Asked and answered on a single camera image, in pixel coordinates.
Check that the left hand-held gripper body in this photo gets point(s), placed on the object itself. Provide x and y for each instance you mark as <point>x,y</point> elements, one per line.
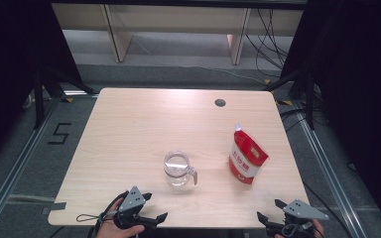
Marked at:
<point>130,206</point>

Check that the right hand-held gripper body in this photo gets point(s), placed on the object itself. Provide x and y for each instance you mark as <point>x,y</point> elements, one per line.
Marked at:
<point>302,211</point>

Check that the red and white pouch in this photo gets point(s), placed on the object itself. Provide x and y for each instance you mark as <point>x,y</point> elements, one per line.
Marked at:
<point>244,162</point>

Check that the person's right hand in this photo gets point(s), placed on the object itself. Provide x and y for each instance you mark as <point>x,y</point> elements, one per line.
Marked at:
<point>318,229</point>

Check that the person's left hand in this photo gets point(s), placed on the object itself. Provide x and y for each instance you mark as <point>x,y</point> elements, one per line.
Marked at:
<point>107,229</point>

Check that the grey tape strip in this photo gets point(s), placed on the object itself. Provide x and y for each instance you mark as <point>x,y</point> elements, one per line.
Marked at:
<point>55,207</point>

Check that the yellow floor tape piece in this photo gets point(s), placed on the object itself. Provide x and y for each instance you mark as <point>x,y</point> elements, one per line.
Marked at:
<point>68,99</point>
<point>286,102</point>
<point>267,81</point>

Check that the black metal stand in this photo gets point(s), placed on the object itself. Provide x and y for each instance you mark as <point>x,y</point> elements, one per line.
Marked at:
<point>309,99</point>
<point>39,99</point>

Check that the grey round table grommet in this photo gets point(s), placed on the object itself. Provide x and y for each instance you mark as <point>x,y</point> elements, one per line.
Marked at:
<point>220,102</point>

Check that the dark curtain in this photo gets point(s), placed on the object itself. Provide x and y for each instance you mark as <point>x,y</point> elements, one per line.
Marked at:
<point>10,66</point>
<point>360,82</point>

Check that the light wooden shelf unit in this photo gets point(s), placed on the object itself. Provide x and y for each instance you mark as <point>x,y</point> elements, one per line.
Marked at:
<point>178,15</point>

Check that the aluminium floor rail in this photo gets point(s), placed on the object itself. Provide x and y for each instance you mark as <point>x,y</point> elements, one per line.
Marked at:
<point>324,172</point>
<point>16,168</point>

